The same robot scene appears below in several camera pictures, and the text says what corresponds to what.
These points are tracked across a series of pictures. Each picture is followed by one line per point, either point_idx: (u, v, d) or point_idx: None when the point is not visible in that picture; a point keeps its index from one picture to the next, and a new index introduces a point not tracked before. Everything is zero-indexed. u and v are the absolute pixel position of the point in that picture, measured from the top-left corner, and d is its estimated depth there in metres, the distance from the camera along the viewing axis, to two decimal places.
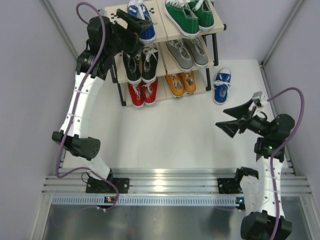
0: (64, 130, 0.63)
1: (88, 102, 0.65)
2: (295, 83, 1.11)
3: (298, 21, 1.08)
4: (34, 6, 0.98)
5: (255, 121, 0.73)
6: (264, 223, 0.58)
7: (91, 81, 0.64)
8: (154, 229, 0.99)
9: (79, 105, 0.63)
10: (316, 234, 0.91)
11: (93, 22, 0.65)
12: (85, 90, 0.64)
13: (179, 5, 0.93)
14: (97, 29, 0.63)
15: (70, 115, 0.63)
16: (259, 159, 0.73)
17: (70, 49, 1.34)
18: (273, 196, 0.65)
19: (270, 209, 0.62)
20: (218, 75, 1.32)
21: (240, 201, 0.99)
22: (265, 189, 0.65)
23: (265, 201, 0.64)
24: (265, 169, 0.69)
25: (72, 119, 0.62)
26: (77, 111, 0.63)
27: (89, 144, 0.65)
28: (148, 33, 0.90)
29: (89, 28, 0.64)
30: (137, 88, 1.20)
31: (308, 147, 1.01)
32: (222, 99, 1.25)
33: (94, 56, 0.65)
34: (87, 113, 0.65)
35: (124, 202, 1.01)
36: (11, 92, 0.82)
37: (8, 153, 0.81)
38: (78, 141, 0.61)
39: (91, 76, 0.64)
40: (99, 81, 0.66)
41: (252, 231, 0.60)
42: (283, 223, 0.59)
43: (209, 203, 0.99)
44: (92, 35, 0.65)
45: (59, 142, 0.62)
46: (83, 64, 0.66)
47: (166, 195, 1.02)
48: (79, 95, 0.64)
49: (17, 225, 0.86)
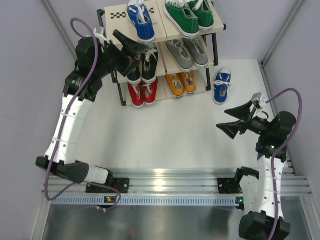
0: (49, 155, 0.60)
1: (76, 125, 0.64)
2: (295, 83, 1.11)
3: (298, 21, 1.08)
4: (34, 6, 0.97)
5: (256, 122, 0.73)
6: (262, 223, 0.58)
7: (78, 105, 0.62)
8: (154, 229, 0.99)
9: (66, 129, 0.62)
10: (316, 234, 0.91)
11: (82, 43, 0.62)
12: (72, 113, 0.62)
13: (179, 5, 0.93)
14: (86, 51, 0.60)
15: (56, 140, 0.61)
16: (260, 159, 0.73)
17: (70, 49, 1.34)
18: (272, 196, 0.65)
19: (269, 210, 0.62)
20: (218, 75, 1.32)
21: (240, 201, 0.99)
22: (265, 189, 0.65)
23: (264, 202, 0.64)
24: (266, 169, 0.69)
25: (58, 144, 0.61)
26: (63, 135, 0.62)
27: (75, 170, 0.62)
28: (148, 34, 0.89)
29: (77, 49, 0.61)
30: (137, 88, 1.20)
31: (308, 147, 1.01)
32: (222, 99, 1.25)
33: (82, 78, 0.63)
34: (73, 138, 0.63)
35: (124, 202, 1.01)
36: (11, 92, 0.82)
37: (8, 153, 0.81)
38: (64, 168, 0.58)
39: (79, 99, 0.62)
40: (87, 104, 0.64)
41: (250, 230, 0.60)
42: (281, 224, 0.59)
43: (208, 203, 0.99)
44: (80, 57, 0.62)
45: (44, 168, 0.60)
46: (71, 86, 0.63)
47: (166, 195, 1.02)
48: (65, 119, 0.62)
49: (17, 224, 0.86)
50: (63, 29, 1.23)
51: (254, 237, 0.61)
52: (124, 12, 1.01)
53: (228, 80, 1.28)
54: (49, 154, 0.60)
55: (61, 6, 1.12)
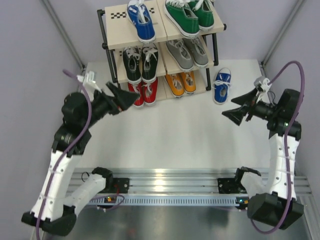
0: (35, 212, 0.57)
1: (64, 181, 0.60)
2: (295, 83, 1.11)
3: (298, 21, 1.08)
4: (34, 6, 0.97)
5: (260, 107, 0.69)
6: (273, 204, 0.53)
7: (66, 161, 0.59)
8: (154, 228, 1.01)
9: (53, 185, 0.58)
10: (316, 234, 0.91)
11: (68, 102, 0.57)
12: (60, 169, 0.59)
13: (179, 5, 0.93)
14: (72, 113, 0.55)
15: (43, 197, 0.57)
16: (272, 137, 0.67)
17: (70, 49, 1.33)
18: (285, 176, 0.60)
19: (281, 191, 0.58)
20: (218, 75, 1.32)
21: (240, 201, 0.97)
22: (277, 169, 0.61)
23: (275, 182, 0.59)
24: (279, 148, 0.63)
25: (44, 200, 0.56)
26: (50, 190, 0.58)
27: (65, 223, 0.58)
28: (148, 34, 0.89)
29: (63, 109, 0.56)
30: (136, 88, 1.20)
31: (308, 148, 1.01)
32: (221, 99, 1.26)
33: (72, 134, 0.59)
34: (61, 194, 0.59)
35: (128, 202, 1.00)
36: (11, 92, 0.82)
37: (8, 153, 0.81)
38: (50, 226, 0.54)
39: (67, 156, 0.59)
40: (75, 159, 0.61)
41: (259, 212, 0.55)
42: (294, 205, 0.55)
43: (203, 203, 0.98)
44: (68, 117, 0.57)
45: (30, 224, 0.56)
46: (60, 141, 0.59)
47: (166, 195, 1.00)
48: (52, 176, 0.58)
49: (17, 224, 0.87)
50: (63, 29, 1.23)
51: (262, 219, 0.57)
52: (124, 12, 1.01)
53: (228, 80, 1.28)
54: (36, 211, 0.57)
55: (61, 6, 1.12)
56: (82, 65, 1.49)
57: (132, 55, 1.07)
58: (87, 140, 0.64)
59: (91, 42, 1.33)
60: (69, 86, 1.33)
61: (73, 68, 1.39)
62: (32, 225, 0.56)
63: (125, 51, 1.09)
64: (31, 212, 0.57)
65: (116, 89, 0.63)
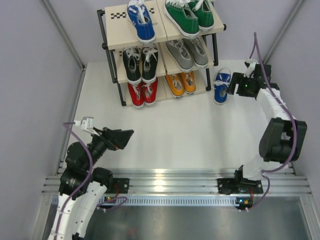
0: None
1: (71, 218, 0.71)
2: (295, 83, 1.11)
3: (298, 21, 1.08)
4: (34, 6, 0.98)
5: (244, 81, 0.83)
6: (281, 126, 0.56)
7: (72, 203, 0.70)
8: (154, 229, 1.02)
9: (61, 224, 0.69)
10: (316, 234, 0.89)
11: (71, 153, 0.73)
12: (67, 210, 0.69)
13: (179, 5, 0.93)
14: (75, 162, 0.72)
15: (54, 233, 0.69)
16: (258, 94, 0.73)
17: (70, 49, 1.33)
18: (281, 108, 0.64)
19: (283, 116, 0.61)
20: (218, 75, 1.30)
21: (240, 201, 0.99)
22: (271, 104, 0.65)
23: (275, 112, 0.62)
24: (267, 95, 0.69)
25: (55, 236, 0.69)
26: (59, 228, 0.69)
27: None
28: (148, 34, 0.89)
29: (67, 160, 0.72)
30: (137, 88, 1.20)
31: (308, 148, 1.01)
32: (222, 100, 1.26)
33: (75, 178, 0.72)
34: (69, 229, 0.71)
35: (130, 202, 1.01)
36: (11, 92, 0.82)
37: (8, 152, 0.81)
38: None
39: (72, 198, 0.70)
40: (80, 199, 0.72)
41: (272, 138, 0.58)
42: (298, 123, 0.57)
43: (200, 203, 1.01)
44: (72, 165, 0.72)
45: None
46: (66, 185, 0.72)
47: (166, 195, 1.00)
48: (61, 215, 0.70)
49: (17, 225, 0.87)
50: (63, 29, 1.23)
51: (278, 152, 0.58)
52: (124, 12, 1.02)
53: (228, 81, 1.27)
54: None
55: (61, 6, 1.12)
56: (82, 65, 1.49)
57: (132, 56, 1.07)
58: (88, 183, 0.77)
59: (91, 42, 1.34)
60: (69, 86, 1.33)
61: (73, 69, 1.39)
62: None
63: (125, 51, 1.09)
64: None
65: (111, 133, 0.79)
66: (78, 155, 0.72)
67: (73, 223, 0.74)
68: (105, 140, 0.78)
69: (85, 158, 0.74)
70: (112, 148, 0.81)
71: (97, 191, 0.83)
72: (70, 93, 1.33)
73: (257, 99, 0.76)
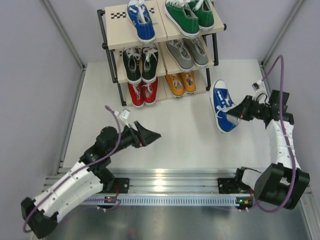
0: (36, 201, 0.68)
1: (73, 187, 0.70)
2: (295, 82, 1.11)
3: (298, 20, 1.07)
4: (34, 7, 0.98)
5: (253, 105, 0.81)
6: (281, 175, 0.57)
7: (83, 173, 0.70)
8: (154, 228, 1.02)
9: (63, 186, 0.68)
10: (316, 234, 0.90)
11: (103, 133, 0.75)
12: (75, 177, 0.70)
13: (179, 5, 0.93)
14: (103, 142, 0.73)
15: (51, 190, 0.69)
16: (269, 124, 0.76)
17: (69, 48, 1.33)
18: (287, 150, 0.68)
19: (286, 161, 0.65)
20: (217, 94, 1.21)
21: (240, 201, 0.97)
22: (279, 145, 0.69)
23: (280, 155, 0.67)
24: (277, 129, 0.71)
25: (50, 194, 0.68)
26: (58, 191, 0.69)
27: (49, 222, 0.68)
28: (149, 34, 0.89)
29: (97, 138, 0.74)
30: (137, 88, 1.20)
31: (308, 149, 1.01)
32: (233, 127, 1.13)
33: (98, 157, 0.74)
34: (64, 196, 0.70)
35: (126, 202, 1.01)
36: (11, 92, 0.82)
37: (9, 152, 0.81)
38: (39, 220, 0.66)
39: (86, 169, 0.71)
40: (89, 175, 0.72)
41: (268, 186, 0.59)
42: (299, 175, 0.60)
43: (198, 203, 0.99)
44: (99, 144, 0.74)
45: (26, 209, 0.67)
46: (88, 158, 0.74)
47: (165, 195, 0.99)
48: (67, 179, 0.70)
49: (17, 225, 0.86)
50: (63, 29, 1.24)
51: (271, 196, 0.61)
52: (124, 12, 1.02)
53: (227, 98, 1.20)
54: (38, 202, 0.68)
55: (61, 6, 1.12)
56: (82, 65, 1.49)
57: (132, 56, 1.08)
58: (106, 164, 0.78)
59: (92, 43, 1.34)
60: (69, 86, 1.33)
61: (73, 69, 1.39)
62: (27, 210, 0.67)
63: (125, 51, 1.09)
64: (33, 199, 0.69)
65: (141, 128, 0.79)
66: (107, 139, 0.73)
67: (69, 193, 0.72)
68: (132, 133, 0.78)
69: (112, 144, 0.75)
70: (136, 144, 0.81)
71: (94, 185, 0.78)
72: (70, 93, 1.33)
73: (266, 128, 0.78)
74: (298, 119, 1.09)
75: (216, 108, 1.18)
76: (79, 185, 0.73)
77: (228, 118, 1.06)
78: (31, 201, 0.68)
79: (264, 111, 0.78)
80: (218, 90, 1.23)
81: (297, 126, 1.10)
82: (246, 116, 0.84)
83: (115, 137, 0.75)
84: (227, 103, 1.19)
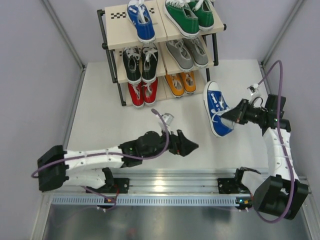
0: (66, 154, 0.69)
1: (99, 164, 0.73)
2: (295, 82, 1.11)
3: (298, 20, 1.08)
4: (34, 6, 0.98)
5: (250, 110, 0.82)
6: (279, 187, 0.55)
7: (117, 158, 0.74)
8: (154, 229, 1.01)
9: (96, 158, 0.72)
10: (316, 234, 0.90)
11: (148, 135, 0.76)
12: (108, 158, 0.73)
13: (179, 5, 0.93)
14: (141, 145, 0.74)
15: (84, 154, 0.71)
16: (265, 131, 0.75)
17: (69, 48, 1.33)
18: (285, 161, 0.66)
19: (284, 173, 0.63)
20: (211, 96, 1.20)
21: (240, 201, 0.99)
22: (276, 155, 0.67)
23: (278, 166, 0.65)
24: (274, 138, 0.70)
25: (82, 156, 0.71)
26: (89, 158, 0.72)
27: (59, 180, 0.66)
28: (149, 34, 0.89)
29: (139, 137, 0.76)
30: (137, 88, 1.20)
31: (308, 149, 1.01)
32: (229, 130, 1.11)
33: (132, 154, 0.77)
34: (88, 166, 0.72)
35: (125, 202, 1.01)
36: (11, 91, 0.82)
37: (9, 152, 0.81)
38: (57, 172, 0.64)
39: (121, 157, 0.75)
40: (117, 164, 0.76)
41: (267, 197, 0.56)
42: (298, 187, 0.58)
43: (198, 203, 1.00)
44: (138, 144, 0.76)
45: (53, 156, 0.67)
46: (125, 149, 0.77)
47: (166, 195, 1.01)
48: (101, 155, 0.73)
49: (17, 225, 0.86)
50: (63, 29, 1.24)
51: (271, 208, 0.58)
52: (124, 12, 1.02)
53: (221, 101, 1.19)
54: (68, 157, 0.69)
55: (61, 6, 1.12)
56: (82, 65, 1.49)
57: (132, 56, 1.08)
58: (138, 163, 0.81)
59: (91, 43, 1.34)
60: (69, 86, 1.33)
61: (73, 69, 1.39)
62: (54, 156, 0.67)
63: (125, 51, 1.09)
64: (63, 150, 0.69)
65: (182, 137, 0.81)
66: (147, 143, 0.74)
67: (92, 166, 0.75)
68: (175, 141, 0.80)
69: (149, 149, 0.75)
70: (174, 152, 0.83)
71: (100, 178, 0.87)
72: (70, 93, 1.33)
73: (263, 135, 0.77)
74: (298, 119, 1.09)
75: (211, 112, 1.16)
76: (104, 165, 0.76)
77: (223, 121, 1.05)
78: (62, 151, 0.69)
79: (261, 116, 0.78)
80: (212, 92, 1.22)
81: (297, 126, 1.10)
82: (243, 119, 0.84)
83: (155, 145, 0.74)
84: (221, 106, 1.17)
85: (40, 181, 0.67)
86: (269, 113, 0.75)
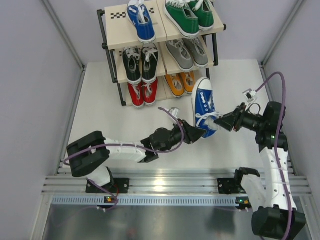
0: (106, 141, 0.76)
1: (129, 154, 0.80)
2: (294, 82, 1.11)
3: (298, 20, 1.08)
4: (34, 6, 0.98)
5: (248, 118, 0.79)
6: (277, 218, 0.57)
7: (141, 152, 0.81)
8: (154, 229, 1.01)
9: (127, 148, 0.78)
10: (316, 234, 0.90)
11: (158, 133, 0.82)
12: (136, 149, 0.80)
13: (179, 5, 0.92)
14: (154, 141, 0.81)
15: (119, 143, 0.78)
16: (263, 150, 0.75)
17: (69, 48, 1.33)
18: (282, 188, 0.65)
19: (282, 202, 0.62)
20: (200, 96, 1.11)
21: (240, 201, 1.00)
22: (274, 182, 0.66)
23: (275, 195, 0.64)
24: (271, 160, 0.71)
25: (117, 144, 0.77)
26: (123, 147, 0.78)
27: (96, 164, 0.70)
28: (149, 34, 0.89)
29: (151, 135, 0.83)
30: (137, 88, 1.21)
31: (307, 148, 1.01)
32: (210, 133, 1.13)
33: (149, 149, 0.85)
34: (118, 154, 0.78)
35: (124, 202, 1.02)
36: (10, 91, 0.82)
37: (9, 153, 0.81)
38: (100, 155, 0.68)
39: (143, 150, 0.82)
40: (138, 156, 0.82)
41: (265, 227, 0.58)
42: (296, 216, 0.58)
43: (197, 203, 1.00)
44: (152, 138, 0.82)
45: (92, 142, 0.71)
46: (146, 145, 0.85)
47: (166, 195, 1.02)
48: (131, 146, 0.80)
49: (17, 225, 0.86)
50: (63, 29, 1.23)
51: (269, 234, 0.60)
52: (124, 12, 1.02)
53: (209, 101, 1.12)
54: (107, 143, 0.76)
55: (61, 6, 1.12)
56: (82, 65, 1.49)
57: (132, 55, 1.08)
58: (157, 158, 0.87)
59: (91, 43, 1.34)
60: (68, 86, 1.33)
61: (73, 69, 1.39)
62: (92, 142, 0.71)
63: (125, 51, 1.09)
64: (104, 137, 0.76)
65: (189, 127, 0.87)
66: (158, 139, 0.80)
67: (120, 156, 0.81)
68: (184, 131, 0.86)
69: (161, 145, 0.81)
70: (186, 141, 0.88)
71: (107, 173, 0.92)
72: (70, 93, 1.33)
73: (260, 152, 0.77)
74: (298, 120, 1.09)
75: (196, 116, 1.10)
76: (129, 157, 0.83)
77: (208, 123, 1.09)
78: (102, 137, 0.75)
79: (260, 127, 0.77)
80: (202, 91, 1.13)
81: (297, 126, 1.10)
82: (239, 126, 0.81)
83: (166, 141, 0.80)
84: (210, 107, 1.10)
85: (72, 165, 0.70)
86: (267, 128, 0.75)
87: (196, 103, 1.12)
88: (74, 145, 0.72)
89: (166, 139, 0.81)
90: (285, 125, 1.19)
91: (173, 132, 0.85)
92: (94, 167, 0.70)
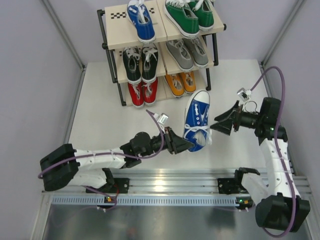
0: (77, 153, 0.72)
1: (106, 163, 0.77)
2: (294, 82, 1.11)
3: (298, 20, 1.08)
4: (34, 6, 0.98)
5: (245, 116, 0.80)
6: (281, 205, 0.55)
7: (120, 159, 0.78)
8: (154, 229, 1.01)
9: (102, 157, 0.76)
10: (316, 234, 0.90)
11: (139, 137, 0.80)
12: (113, 156, 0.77)
13: (179, 5, 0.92)
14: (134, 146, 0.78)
15: (92, 153, 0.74)
16: (263, 142, 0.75)
17: (69, 48, 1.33)
18: (284, 176, 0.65)
19: (285, 190, 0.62)
20: (193, 107, 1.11)
21: (240, 201, 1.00)
22: (276, 171, 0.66)
23: (278, 183, 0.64)
24: (271, 150, 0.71)
25: (90, 155, 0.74)
26: (97, 157, 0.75)
27: (67, 178, 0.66)
28: (148, 34, 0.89)
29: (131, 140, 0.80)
30: (136, 88, 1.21)
31: (307, 149, 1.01)
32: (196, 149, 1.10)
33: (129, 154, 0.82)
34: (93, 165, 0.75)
35: (124, 202, 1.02)
36: (10, 91, 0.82)
37: (9, 153, 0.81)
38: (69, 169, 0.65)
39: (121, 157, 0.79)
40: (117, 163, 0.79)
41: (270, 216, 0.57)
42: (300, 203, 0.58)
43: (197, 203, 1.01)
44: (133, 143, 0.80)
45: (62, 155, 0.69)
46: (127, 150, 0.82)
47: (166, 195, 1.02)
48: (107, 154, 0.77)
49: (17, 224, 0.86)
50: (63, 28, 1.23)
51: (273, 224, 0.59)
52: (124, 12, 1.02)
53: (202, 114, 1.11)
54: (78, 155, 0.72)
55: (61, 6, 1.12)
56: (82, 65, 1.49)
57: (132, 56, 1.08)
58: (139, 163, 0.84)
59: (91, 43, 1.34)
60: (68, 86, 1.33)
61: (73, 69, 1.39)
62: (62, 155, 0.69)
63: (125, 51, 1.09)
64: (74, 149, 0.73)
65: (174, 135, 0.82)
66: (139, 144, 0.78)
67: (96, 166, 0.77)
68: (168, 141, 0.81)
69: (142, 150, 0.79)
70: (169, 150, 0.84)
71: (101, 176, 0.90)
72: (70, 93, 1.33)
73: (260, 144, 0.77)
74: (298, 120, 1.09)
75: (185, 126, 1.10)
76: (107, 165, 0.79)
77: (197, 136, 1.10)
78: (73, 149, 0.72)
79: (258, 122, 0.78)
80: (197, 102, 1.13)
81: (297, 126, 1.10)
82: (238, 125, 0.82)
83: (147, 145, 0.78)
84: (201, 119, 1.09)
85: (45, 180, 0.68)
86: (265, 121, 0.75)
87: (189, 114, 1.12)
88: (46, 159, 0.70)
89: (146, 144, 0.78)
90: (285, 125, 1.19)
91: (156, 139, 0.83)
92: (67, 181, 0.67)
